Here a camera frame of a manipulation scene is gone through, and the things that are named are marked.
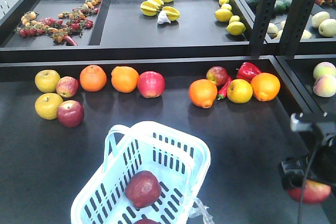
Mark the light blue plastic basket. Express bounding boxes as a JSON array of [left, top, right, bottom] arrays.
[[71, 121, 213, 223]]

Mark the white garlic bulb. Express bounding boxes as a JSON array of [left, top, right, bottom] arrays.
[[157, 10, 171, 25]]

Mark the dark red apple front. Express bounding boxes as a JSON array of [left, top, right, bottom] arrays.
[[125, 170, 162, 209]]

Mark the pale peach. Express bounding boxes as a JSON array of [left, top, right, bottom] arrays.
[[313, 61, 336, 80], [312, 74, 335, 98]]

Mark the orange fruit right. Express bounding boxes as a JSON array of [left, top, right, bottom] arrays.
[[250, 72, 280, 102]]

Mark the cherry tomato vine pile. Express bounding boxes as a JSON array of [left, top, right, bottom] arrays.
[[14, 0, 103, 46]]

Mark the dark red apple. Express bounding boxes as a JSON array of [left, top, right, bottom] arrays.
[[206, 66, 228, 87], [125, 170, 162, 209]]

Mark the pale green apple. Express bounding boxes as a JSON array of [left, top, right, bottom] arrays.
[[318, 18, 336, 37]]

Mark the red chili pepper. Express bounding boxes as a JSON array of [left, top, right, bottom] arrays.
[[217, 76, 232, 100]]

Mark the red bell pepper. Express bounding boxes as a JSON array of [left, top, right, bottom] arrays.
[[236, 62, 261, 83]]

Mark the orange fruit left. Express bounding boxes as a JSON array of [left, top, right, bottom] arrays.
[[188, 79, 217, 109]]

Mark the orange fruit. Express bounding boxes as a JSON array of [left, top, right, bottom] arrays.
[[188, 79, 217, 109], [250, 72, 280, 102]]

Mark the yellow round fruit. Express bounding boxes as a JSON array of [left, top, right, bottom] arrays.
[[227, 79, 253, 104]]

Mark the clear plastic wrap strip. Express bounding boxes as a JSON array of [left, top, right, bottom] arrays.
[[188, 198, 215, 224]]

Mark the black wooden produce display stand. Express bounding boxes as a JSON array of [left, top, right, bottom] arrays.
[[0, 0, 336, 224]]

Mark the dark red apple back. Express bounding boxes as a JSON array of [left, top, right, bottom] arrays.
[[206, 66, 228, 87]]

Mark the yellow green apple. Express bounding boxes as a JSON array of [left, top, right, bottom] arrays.
[[35, 69, 60, 93]]

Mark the pale peach back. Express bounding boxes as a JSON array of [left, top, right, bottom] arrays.
[[313, 61, 336, 80]]

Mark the red pink apple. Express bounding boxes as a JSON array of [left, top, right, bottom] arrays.
[[137, 71, 165, 98]]

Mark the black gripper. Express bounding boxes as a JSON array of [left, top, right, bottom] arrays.
[[279, 126, 335, 190]]

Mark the pale peach front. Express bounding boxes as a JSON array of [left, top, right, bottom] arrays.
[[312, 74, 335, 98]]

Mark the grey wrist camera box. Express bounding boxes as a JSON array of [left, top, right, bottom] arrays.
[[290, 112, 335, 133]]

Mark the red apple bottom edge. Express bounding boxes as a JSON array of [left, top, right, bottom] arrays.
[[286, 180, 331, 204]]

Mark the black upright post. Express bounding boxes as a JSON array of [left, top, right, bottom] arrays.
[[249, 0, 276, 59]]

